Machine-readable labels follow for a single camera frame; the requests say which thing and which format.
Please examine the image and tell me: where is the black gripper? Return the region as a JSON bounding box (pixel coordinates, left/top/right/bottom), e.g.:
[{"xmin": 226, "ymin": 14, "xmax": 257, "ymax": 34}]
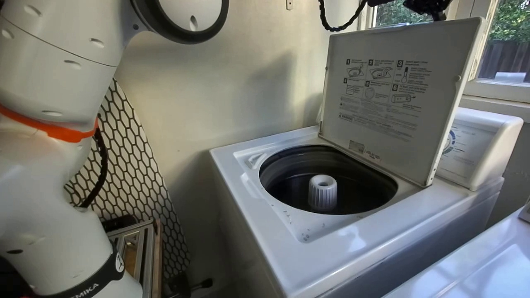
[{"xmin": 403, "ymin": 0, "xmax": 453, "ymax": 24}]

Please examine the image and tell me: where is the white washing machine lid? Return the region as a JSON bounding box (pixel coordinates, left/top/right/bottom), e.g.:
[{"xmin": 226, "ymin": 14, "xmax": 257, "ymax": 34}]
[{"xmin": 319, "ymin": 15, "xmax": 486, "ymax": 189}]

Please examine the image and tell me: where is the white top-load washing machine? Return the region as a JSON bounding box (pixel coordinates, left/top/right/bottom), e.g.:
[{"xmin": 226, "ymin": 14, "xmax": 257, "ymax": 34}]
[{"xmin": 208, "ymin": 106, "xmax": 526, "ymax": 298}]

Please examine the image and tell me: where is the green tree foliage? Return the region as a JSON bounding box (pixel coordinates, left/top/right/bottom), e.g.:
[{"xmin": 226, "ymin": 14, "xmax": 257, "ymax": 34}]
[{"xmin": 375, "ymin": 0, "xmax": 530, "ymax": 47}]

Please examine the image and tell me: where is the dark wooden fence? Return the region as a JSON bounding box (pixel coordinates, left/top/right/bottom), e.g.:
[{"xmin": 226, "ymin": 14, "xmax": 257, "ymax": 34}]
[{"xmin": 479, "ymin": 39, "xmax": 530, "ymax": 85}]

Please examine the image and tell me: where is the dark grey washer drum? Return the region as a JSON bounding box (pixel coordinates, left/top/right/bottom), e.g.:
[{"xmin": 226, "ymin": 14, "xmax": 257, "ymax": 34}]
[{"xmin": 259, "ymin": 145, "xmax": 400, "ymax": 216}]

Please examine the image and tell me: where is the white washer agitator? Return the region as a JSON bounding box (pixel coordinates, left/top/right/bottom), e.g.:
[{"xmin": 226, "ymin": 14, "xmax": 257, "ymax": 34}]
[{"xmin": 307, "ymin": 174, "xmax": 340, "ymax": 214}]

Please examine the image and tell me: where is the white laundry appliance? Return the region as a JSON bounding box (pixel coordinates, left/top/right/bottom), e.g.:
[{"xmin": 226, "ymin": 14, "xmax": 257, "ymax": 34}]
[{"xmin": 383, "ymin": 199, "xmax": 530, "ymax": 298}]

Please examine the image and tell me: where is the black hexagon mesh panel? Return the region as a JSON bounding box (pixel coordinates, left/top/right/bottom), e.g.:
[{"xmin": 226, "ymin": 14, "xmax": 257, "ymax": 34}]
[{"xmin": 64, "ymin": 80, "xmax": 193, "ymax": 285}]

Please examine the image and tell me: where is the black floor plug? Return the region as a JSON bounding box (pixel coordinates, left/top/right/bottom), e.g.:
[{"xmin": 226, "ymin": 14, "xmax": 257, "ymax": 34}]
[{"xmin": 165, "ymin": 272, "xmax": 216, "ymax": 298}]

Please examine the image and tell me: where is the wooden framed stand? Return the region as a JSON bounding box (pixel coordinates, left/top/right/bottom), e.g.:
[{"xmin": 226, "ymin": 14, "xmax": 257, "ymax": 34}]
[{"xmin": 107, "ymin": 217, "xmax": 166, "ymax": 298}]

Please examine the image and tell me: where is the black coiled cable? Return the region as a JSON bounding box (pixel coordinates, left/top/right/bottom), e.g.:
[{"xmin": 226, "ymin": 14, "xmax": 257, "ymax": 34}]
[{"xmin": 317, "ymin": 0, "xmax": 372, "ymax": 34}]

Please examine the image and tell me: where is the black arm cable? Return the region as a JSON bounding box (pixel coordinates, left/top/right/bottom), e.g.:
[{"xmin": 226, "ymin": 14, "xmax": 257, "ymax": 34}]
[{"xmin": 79, "ymin": 130, "xmax": 110, "ymax": 211}]

